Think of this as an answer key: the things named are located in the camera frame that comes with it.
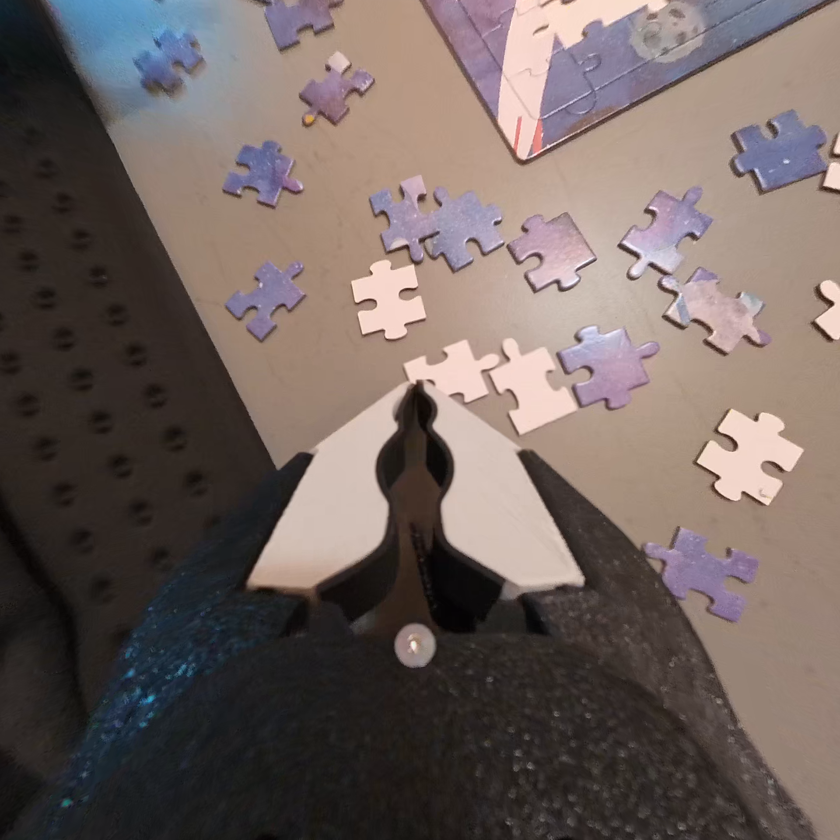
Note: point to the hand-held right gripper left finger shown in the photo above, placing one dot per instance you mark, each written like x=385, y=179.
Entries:
x=328, y=525

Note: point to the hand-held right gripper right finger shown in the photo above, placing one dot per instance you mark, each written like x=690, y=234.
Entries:
x=505, y=525

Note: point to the space puzzle board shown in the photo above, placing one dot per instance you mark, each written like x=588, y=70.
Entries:
x=590, y=85

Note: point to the grey desk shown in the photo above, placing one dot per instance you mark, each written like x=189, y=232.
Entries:
x=426, y=131

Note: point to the pile of loose puzzle pieces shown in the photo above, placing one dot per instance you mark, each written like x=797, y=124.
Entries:
x=748, y=456

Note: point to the black dotted mat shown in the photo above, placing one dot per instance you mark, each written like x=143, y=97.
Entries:
x=79, y=361

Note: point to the blue puzzle piece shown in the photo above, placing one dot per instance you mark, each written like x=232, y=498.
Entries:
x=262, y=172
x=334, y=92

